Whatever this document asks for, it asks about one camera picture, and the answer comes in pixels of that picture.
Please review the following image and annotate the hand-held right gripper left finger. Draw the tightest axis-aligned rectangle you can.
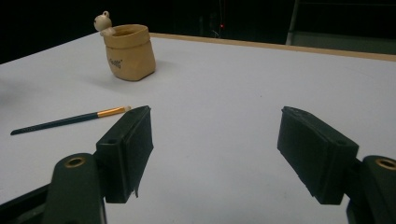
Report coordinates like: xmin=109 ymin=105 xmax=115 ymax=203
xmin=94 ymin=105 xmax=154 ymax=203

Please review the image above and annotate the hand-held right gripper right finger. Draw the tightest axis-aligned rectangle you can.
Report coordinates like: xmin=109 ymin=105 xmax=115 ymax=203
xmin=276 ymin=105 xmax=360 ymax=205

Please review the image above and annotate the dark brush with gold ferrule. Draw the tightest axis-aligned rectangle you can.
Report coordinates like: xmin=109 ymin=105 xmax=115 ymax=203
xmin=9 ymin=105 xmax=132 ymax=136

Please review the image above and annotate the tan pen holder with bear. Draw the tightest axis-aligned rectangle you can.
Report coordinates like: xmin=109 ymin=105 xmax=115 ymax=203
xmin=93 ymin=10 xmax=157 ymax=82

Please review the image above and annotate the white frame desk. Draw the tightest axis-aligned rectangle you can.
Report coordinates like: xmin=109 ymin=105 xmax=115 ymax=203
xmin=285 ymin=0 xmax=302 ymax=46

